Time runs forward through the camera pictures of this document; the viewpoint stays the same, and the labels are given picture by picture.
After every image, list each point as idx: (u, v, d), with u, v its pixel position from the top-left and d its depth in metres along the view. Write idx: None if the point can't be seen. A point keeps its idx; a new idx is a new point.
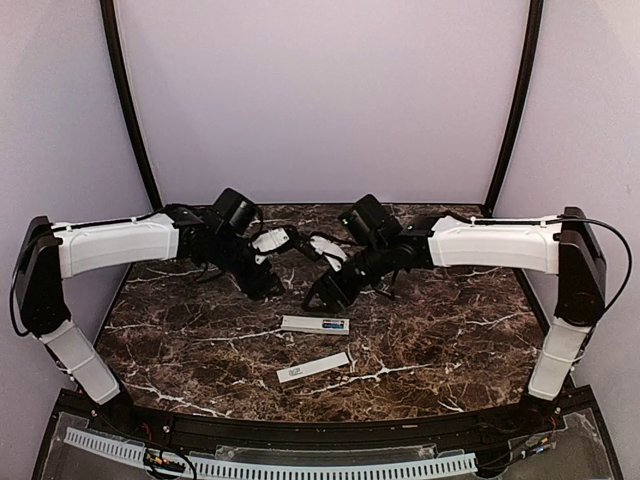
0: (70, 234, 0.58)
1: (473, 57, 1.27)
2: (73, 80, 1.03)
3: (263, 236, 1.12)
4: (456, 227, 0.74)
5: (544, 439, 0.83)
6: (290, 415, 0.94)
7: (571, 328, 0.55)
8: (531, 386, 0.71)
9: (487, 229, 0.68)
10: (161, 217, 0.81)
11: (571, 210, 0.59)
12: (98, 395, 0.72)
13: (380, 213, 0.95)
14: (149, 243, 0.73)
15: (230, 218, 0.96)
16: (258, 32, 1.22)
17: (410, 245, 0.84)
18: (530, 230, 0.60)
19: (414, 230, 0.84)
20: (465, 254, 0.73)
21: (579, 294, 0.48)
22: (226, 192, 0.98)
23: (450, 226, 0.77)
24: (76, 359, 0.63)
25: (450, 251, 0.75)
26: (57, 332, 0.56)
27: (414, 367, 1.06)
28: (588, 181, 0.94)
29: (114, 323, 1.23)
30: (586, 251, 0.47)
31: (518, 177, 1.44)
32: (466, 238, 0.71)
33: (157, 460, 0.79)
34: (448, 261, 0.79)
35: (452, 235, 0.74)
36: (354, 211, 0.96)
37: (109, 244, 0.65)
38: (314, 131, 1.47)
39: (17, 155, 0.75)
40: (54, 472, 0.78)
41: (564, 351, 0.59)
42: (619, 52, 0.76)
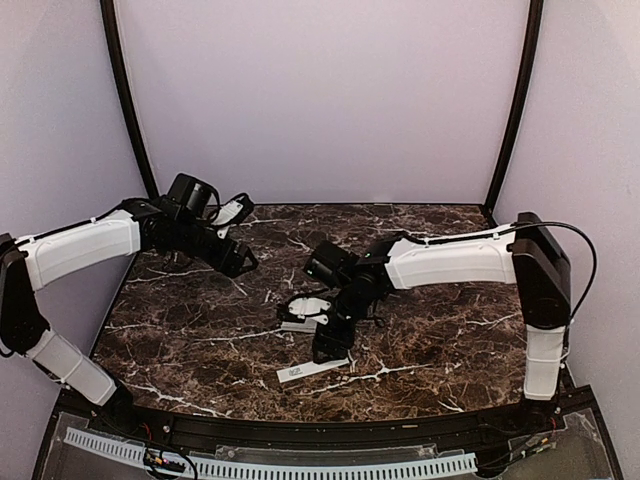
0: (34, 245, 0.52)
1: (473, 57, 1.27)
2: (73, 80, 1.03)
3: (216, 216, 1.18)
4: (412, 249, 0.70)
5: (544, 439, 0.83)
6: (290, 415, 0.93)
7: (544, 332, 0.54)
8: (527, 390, 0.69)
9: (440, 247, 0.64)
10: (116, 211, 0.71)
11: (525, 216, 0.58)
12: (97, 395, 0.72)
13: (338, 252, 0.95)
14: (118, 239, 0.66)
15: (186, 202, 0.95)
16: (259, 32, 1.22)
17: (369, 273, 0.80)
18: (484, 243, 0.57)
19: (371, 257, 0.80)
20: (424, 275, 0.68)
21: (543, 299, 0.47)
22: (176, 179, 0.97)
23: (405, 249, 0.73)
24: (65, 365, 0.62)
25: (409, 273, 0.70)
26: (41, 344, 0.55)
27: (414, 367, 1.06)
28: (589, 181, 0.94)
29: (114, 323, 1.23)
30: (542, 257, 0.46)
31: (517, 177, 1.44)
32: (422, 259, 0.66)
33: (157, 461, 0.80)
34: (410, 284, 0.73)
35: (408, 257, 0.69)
36: (313, 260, 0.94)
37: (74, 249, 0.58)
38: (315, 131, 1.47)
39: (17, 155, 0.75)
40: (54, 473, 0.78)
41: (543, 352, 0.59)
42: (619, 52, 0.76)
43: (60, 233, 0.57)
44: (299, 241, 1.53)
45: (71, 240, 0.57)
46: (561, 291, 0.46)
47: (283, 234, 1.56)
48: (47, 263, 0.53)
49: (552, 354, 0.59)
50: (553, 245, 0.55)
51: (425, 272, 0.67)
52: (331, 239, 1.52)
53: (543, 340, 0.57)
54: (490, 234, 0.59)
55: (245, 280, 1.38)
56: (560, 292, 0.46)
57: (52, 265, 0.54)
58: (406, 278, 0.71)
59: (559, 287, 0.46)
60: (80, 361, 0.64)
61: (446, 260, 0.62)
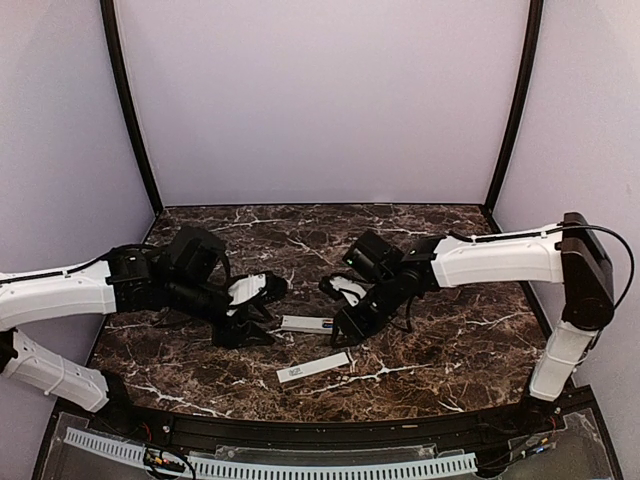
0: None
1: (473, 56, 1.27)
2: (73, 80, 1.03)
3: (239, 285, 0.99)
4: (457, 247, 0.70)
5: (544, 439, 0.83)
6: (290, 415, 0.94)
7: (579, 332, 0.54)
8: (531, 388, 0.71)
9: (487, 245, 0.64)
10: (102, 263, 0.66)
11: (572, 216, 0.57)
12: (91, 403, 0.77)
13: (381, 246, 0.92)
14: (92, 299, 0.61)
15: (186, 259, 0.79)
16: (258, 31, 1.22)
17: (414, 271, 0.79)
18: (532, 242, 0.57)
19: (416, 253, 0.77)
20: (470, 274, 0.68)
21: (587, 300, 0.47)
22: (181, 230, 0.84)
23: (451, 245, 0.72)
24: (47, 381, 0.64)
25: (456, 271, 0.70)
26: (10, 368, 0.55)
27: (414, 367, 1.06)
28: (589, 181, 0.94)
29: (114, 323, 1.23)
30: (589, 257, 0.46)
31: (518, 177, 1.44)
32: (468, 256, 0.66)
33: (157, 460, 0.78)
34: (454, 281, 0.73)
35: (454, 255, 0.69)
36: (355, 249, 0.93)
37: (28, 303, 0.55)
38: (315, 131, 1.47)
39: (17, 155, 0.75)
40: (54, 472, 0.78)
41: (569, 352, 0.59)
42: (620, 53, 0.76)
43: (33, 281, 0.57)
44: (299, 241, 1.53)
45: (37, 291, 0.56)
46: (607, 289, 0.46)
47: (283, 234, 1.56)
48: (3, 309, 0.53)
49: (576, 353, 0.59)
50: (601, 246, 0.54)
51: (470, 271, 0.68)
52: (331, 239, 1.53)
53: (571, 340, 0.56)
54: (538, 233, 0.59)
55: None
56: (605, 291, 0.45)
57: (10, 312, 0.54)
58: (452, 276, 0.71)
59: (604, 285, 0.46)
60: (61, 378, 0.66)
61: (493, 258, 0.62)
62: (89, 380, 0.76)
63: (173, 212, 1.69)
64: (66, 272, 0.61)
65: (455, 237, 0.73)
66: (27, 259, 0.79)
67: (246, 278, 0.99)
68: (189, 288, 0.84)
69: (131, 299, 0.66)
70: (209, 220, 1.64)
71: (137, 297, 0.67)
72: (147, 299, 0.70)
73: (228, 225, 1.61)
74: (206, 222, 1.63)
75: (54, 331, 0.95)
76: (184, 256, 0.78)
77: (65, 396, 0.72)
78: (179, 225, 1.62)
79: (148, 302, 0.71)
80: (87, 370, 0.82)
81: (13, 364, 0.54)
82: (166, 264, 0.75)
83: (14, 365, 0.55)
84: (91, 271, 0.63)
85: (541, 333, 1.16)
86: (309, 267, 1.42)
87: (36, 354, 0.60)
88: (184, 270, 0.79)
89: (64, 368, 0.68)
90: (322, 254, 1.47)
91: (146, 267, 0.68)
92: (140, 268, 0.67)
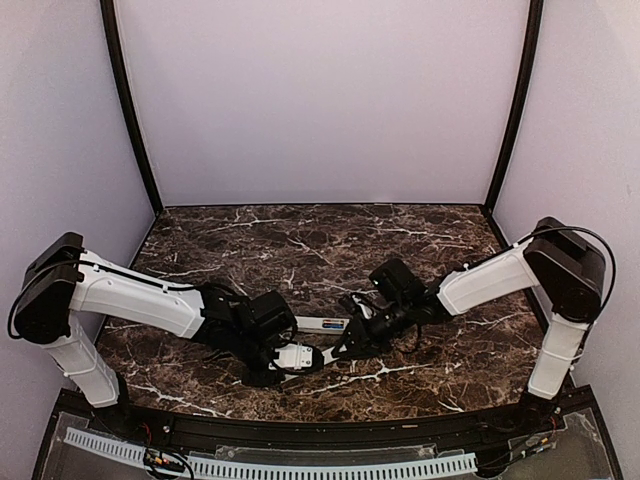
0: (96, 274, 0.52)
1: (473, 58, 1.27)
2: (72, 79, 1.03)
3: (288, 348, 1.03)
4: (455, 276, 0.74)
5: (544, 439, 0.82)
6: (290, 415, 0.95)
7: (571, 325, 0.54)
8: (529, 385, 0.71)
9: (478, 264, 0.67)
10: (196, 294, 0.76)
11: (546, 219, 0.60)
12: (97, 400, 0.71)
13: (408, 274, 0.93)
14: (167, 313, 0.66)
15: (262, 322, 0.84)
16: (258, 30, 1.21)
17: (430, 306, 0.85)
18: (505, 253, 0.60)
19: (429, 288, 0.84)
20: (472, 297, 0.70)
21: (569, 293, 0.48)
22: (272, 294, 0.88)
23: (452, 276, 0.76)
24: (76, 367, 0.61)
25: (457, 298, 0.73)
26: (55, 343, 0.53)
27: (414, 367, 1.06)
28: (589, 180, 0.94)
29: (114, 322, 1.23)
30: (558, 254, 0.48)
31: (517, 178, 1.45)
32: (461, 281, 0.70)
33: (157, 460, 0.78)
34: (463, 308, 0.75)
35: (452, 282, 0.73)
36: (383, 271, 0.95)
37: (131, 303, 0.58)
38: (315, 131, 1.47)
39: (16, 154, 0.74)
40: (54, 472, 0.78)
41: (566, 349, 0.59)
42: (620, 52, 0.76)
43: (128, 280, 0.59)
44: (299, 241, 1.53)
45: (134, 292, 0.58)
46: (583, 279, 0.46)
47: (283, 234, 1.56)
48: (95, 296, 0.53)
49: (571, 350, 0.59)
50: (582, 240, 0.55)
51: (471, 294, 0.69)
52: (331, 239, 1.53)
53: (561, 332, 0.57)
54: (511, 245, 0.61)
55: (245, 280, 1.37)
56: (580, 280, 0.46)
57: (99, 300, 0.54)
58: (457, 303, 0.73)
59: (579, 275, 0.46)
60: (91, 369, 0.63)
61: (482, 276, 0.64)
62: (108, 377, 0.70)
63: (172, 212, 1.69)
64: (166, 288, 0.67)
65: (456, 270, 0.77)
66: (26, 258, 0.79)
67: (298, 346, 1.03)
68: (255, 345, 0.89)
69: (207, 332, 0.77)
70: (209, 220, 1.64)
71: (209, 330, 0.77)
72: (219, 337, 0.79)
73: (228, 225, 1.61)
74: (205, 222, 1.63)
75: None
76: (264, 313, 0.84)
77: (80, 385, 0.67)
78: (179, 225, 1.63)
79: (216, 340, 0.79)
80: (115, 374, 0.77)
81: (63, 340, 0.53)
82: (248, 318, 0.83)
83: (62, 342, 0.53)
84: (186, 296, 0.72)
85: (541, 333, 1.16)
86: (309, 267, 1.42)
87: (81, 338, 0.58)
88: (258, 325, 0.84)
89: (96, 359, 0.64)
90: (322, 254, 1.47)
91: (225, 307, 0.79)
92: (220, 306, 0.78)
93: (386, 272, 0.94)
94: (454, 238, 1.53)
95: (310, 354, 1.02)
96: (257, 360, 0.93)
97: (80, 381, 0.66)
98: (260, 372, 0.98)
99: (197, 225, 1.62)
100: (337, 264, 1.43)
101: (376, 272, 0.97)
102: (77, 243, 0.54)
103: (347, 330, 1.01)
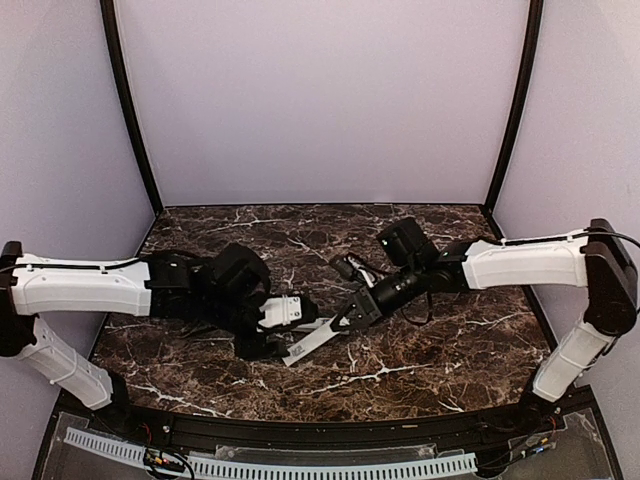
0: (26, 275, 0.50)
1: (473, 57, 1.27)
2: (73, 81, 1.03)
3: (274, 306, 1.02)
4: (489, 249, 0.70)
5: (544, 439, 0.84)
6: (290, 415, 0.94)
7: (593, 335, 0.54)
8: (533, 386, 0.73)
9: (519, 245, 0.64)
10: (142, 266, 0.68)
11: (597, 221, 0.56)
12: (91, 402, 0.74)
13: (420, 238, 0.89)
14: (114, 296, 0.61)
15: (224, 279, 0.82)
16: (257, 30, 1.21)
17: (446, 271, 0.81)
18: (558, 245, 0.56)
19: (449, 254, 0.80)
20: (501, 276, 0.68)
21: (608, 303, 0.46)
22: (230, 247, 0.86)
23: (484, 249, 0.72)
24: (57, 373, 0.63)
25: (485, 272, 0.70)
26: (23, 354, 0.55)
27: (414, 367, 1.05)
28: (589, 181, 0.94)
29: (114, 322, 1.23)
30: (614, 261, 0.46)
31: (517, 178, 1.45)
32: (497, 259, 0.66)
33: (157, 460, 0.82)
34: (484, 283, 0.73)
35: (484, 256, 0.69)
36: (394, 233, 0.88)
37: (70, 294, 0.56)
38: (314, 131, 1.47)
39: (16, 155, 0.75)
40: (54, 472, 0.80)
41: (583, 357, 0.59)
42: (620, 52, 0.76)
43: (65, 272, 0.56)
44: (299, 241, 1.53)
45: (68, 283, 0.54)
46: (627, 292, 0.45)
47: (283, 234, 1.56)
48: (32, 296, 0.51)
49: (588, 359, 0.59)
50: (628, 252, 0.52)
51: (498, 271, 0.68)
52: (331, 239, 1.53)
53: (584, 342, 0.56)
54: (564, 237, 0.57)
55: None
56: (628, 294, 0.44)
57: (40, 300, 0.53)
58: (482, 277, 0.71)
59: (626, 288, 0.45)
60: (72, 372, 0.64)
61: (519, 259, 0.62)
62: (97, 379, 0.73)
63: (173, 212, 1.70)
64: (103, 268, 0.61)
65: (490, 241, 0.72)
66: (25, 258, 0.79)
67: (283, 302, 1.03)
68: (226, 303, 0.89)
69: (161, 304, 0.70)
70: (209, 220, 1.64)
71: (169, 305, 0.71)
72: (176, 305, 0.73)
73: (228, 225, 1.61)
74: (205, 222, 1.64)
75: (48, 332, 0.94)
76: (225, 273, 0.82)
77: (71, 390, 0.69)
78: (180, 225, 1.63)
79: (175, 309, 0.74)
80: (102, 372, 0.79)
81: (29, 350, 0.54)
82: (207, 275, 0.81)
83: (30, 351, 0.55)
84: (129, 270, 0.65)
85: (541, 333, 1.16)
86: (309, 267, 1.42)
87: (53, 344, 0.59)
88: (222, 284, 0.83)
89: (76, 363, 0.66)
90: (322, 254, 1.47)
91: (186, 278, 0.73)
92: (181, 279, 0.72)
93: (397, 236, 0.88)
94: (454, 238, 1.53)
95: (298, 304, 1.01)
96: (239, 321, 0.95)
97: (67, 386, 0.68)
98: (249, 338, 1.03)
99: (197, 225, 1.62)
100: None
101: (384, 232, 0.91)
102: (16, 251, 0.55)
103: None
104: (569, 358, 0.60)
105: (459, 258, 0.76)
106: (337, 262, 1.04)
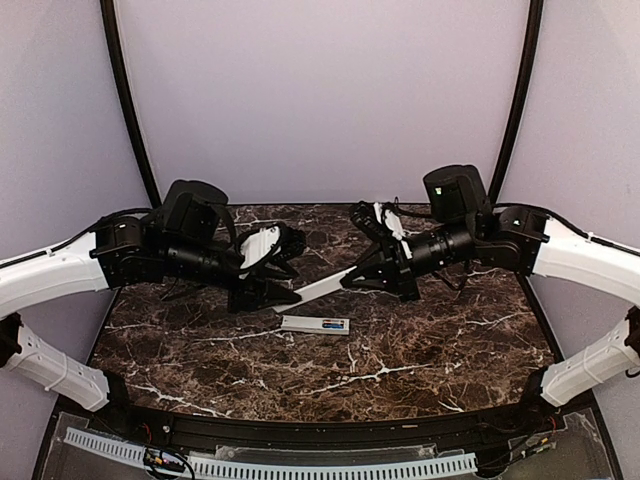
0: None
1: (473, 57, 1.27)
2: (72, 80, 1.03)
3: (250, 246, 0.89)
4: (568, 239, 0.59)
5: (544, 439, 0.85)
6: (290, 415, 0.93)
7: (620, 357, 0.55)
8: (542, 390, 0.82)
9: (602, 248, 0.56)
10: (87, 238, 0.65)
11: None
12: (91, 405, 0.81)
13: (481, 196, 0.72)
14: (76, 276, 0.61)
15: (178, 226, 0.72)
16: (257, 28, 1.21)
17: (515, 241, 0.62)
18: None
19: (525, 225, 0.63)
20: (569, 271, 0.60)
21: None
22: (171, 188, 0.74)
23: (562, 235, 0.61)
24: (49, 377, 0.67)
25: (554, 262, 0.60)
26: (12, 361, 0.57)
27: (414, 367, 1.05)
28: (589, 181, 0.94)
29: (113, 322, 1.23)
30: None
31: (518, 178, 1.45)
32: (575, 254, 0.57)
33: (157, 460, 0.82)
34: (544, 271, 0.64)
35: (564, 246, 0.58)
36: (454, 182, 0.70)
37: (31, 285, 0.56)
38: (315, 131, 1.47)
39: (17, 155, 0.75)
40: (54, 472, 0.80)
41: (606, 372, 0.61)
42: (619, 53, 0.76)
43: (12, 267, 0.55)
44: None
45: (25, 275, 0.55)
46: None
47: None
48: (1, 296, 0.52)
49: (613, 375, 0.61)
50: None
51: (562, 265, 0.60)
52: (331, 239, 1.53)
53: (609, 361, 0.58)
54: None
55: None
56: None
57: (9, 298, 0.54)
58: (548, 266, 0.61)
59: None
60: (63, 376, 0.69)
61: (597, 263, 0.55)
62: (90, 380, 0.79)
63: None
64: (50, 251, 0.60)
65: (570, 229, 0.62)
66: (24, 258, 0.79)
67: (257, 237, 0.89)
68: (193, 251, 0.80)
69: (122, 271, 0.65)
70: None
71: (126, 270, 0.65)
72: (144, 270, 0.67)
73: None
74: None
75: (49, 332, 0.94)
76: (175, 219, 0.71)
77: (68, 394, 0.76)
78: None
79: (146, 273, 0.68)
80: (94, 372, 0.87)
81: (15, 357, 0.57)
82: (159, 226, 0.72)
83: (17, 359, 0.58)
84: (76, 246, 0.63)
85: (541, 333, 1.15)
86: (309, 267, 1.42)
87: (37, 349, 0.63)
88: (178, 232, 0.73)
89: (66, 367, 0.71)
90: (322, 254, 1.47)
91: (136, 236, 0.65)
92: (129, 237, 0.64)
93: (459, 187, 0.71)
94: None
95: (277, 236, 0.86)
96: (227, 272, 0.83)
97: (63, 391, 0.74)
98: (242, 293, 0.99)
99: None
100: (337, 264, 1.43)
101: (437, 179, 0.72)
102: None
103: (378, 263, 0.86)
104: (591, 371, 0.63)
105: (540, 239, 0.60)
106: (364, 223, 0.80)
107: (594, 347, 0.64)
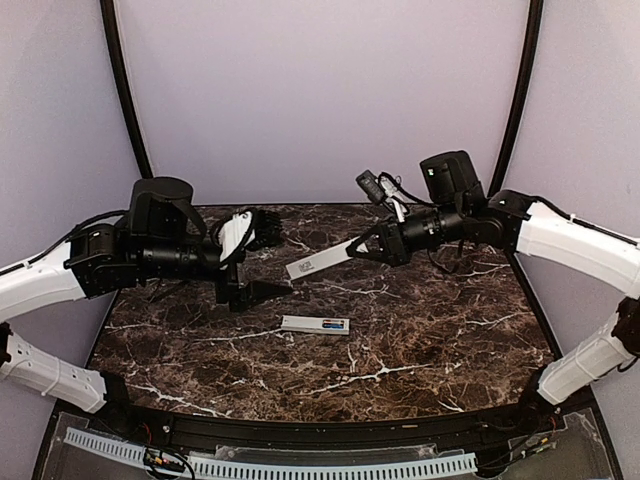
0: None
1: (473, 57, 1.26)
2: (72, 80, 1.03)
3: (227, 230, 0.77)
4: (552, 218, 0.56)
5: (544, 439, 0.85)
6: (290, 415, 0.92)
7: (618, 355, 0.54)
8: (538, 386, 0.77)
9: (583, 229, 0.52)
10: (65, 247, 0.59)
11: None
12: (89, 405, 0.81)
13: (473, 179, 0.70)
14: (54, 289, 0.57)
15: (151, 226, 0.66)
16: (258, 27, 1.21)
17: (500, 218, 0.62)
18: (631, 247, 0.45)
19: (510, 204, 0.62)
20: (549, 250, 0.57)
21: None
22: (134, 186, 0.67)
23: (546, 214, 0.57)
24: (42, 382, 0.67)
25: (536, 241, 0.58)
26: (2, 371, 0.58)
27: (414, 367, 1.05)
28: (589, 180, 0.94)
29: (114, 323, 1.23)
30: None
31: (518, 178, 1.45)
32: (554, 233, 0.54)
33: (157, 460, 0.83)
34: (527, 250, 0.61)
35: (544, 226, 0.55)
36: (445, 164, 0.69)
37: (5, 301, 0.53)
38: (315, 130, 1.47)
39: (18, 155, 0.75)
40: (54, 472, 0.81)
41: (598, 367, 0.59)
42: (619, 53, 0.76)
43: None
44: (299, 241, 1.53)
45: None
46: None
47: (283, 234, 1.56)
48: None
49: (606, 371, 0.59)
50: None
51: (543, 246, 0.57)
52: (331, 239, 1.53)
53: (601, 354, 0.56)
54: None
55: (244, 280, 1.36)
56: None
57: None
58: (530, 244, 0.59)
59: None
60: (56, 380, 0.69)
61: (575, 243, 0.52)
62: (85, 382, 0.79)
63: None
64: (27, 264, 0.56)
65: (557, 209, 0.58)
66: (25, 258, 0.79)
67: (234, 220, 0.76)
68: (168, 249, 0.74)
69: (98, 281, 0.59)
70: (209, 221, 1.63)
71: (102, 280, 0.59)
72: (122, 279, 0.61)
73: None
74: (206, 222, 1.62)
75: (48, 332, 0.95)
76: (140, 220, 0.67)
77: (65, 396, 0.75)
78: None
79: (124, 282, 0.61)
80: (93, 372, 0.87)
81: (6, 367, 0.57)
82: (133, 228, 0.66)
83: (8, 368, 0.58)
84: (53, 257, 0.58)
85: (541, 333, 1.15)
86: None
87: (28, 356, 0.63)
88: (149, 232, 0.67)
89: (59, 371, 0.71)
90: None
91: (110, 242, 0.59)
92: (103, 245, 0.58)
93: (451, 171, 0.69)
94: None
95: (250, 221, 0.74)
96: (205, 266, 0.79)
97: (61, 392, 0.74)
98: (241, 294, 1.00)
99: None
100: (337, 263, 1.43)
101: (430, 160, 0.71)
102: None
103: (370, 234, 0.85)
104: (583, 365, 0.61)
105: (522, 216, 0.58)
106: (363, 184, 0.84)
107: (588, 340, 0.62)
